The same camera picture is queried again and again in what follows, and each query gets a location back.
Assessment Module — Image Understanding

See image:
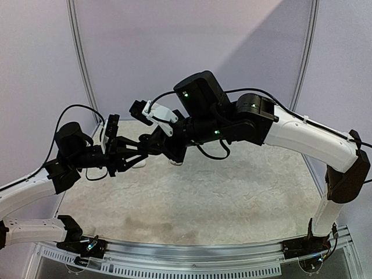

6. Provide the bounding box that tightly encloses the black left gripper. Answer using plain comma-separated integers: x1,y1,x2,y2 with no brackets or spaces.
70,135,148,176

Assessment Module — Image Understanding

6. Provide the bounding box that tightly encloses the white earbud charging case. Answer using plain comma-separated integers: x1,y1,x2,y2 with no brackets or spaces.
133,161,146,169

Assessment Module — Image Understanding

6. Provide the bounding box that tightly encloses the beige charging case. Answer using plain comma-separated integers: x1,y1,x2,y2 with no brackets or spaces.
170,160,183,166

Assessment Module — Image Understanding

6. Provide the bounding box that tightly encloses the black oval charging case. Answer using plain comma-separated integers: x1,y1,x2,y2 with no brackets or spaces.
139,140,163,156

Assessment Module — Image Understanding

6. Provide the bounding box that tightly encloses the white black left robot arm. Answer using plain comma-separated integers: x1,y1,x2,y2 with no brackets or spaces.
1,121,149,252

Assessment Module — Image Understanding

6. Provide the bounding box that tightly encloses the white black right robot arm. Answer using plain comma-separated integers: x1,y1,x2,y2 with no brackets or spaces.
131,70,371,253

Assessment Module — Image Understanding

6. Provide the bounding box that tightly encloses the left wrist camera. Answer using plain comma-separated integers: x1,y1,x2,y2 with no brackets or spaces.
99,114,120,154

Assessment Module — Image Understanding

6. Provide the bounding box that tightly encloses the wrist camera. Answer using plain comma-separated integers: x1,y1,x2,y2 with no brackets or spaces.
99,114,120,154
129,101,178,137

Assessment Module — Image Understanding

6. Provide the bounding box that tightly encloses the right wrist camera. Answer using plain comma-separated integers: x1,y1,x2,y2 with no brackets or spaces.
129,101,178,137

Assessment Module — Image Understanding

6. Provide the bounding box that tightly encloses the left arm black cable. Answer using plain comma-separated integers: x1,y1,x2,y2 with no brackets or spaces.
0,105,108,189

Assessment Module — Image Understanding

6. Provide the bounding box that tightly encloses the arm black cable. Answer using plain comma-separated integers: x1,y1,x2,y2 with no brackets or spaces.
148,88,372,184
0,105,108,189

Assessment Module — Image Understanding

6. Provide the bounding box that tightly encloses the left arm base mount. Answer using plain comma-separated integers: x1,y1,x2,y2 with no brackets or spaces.
56,231,108,259

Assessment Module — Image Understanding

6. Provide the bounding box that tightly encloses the aluminium front rail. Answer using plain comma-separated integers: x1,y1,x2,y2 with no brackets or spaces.
26,226,363,278

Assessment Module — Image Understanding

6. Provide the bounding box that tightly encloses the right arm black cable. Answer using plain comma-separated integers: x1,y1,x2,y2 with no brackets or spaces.
148,88,372,184

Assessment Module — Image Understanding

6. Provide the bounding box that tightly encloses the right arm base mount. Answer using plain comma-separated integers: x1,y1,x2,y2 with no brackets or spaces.
281,222,338,260

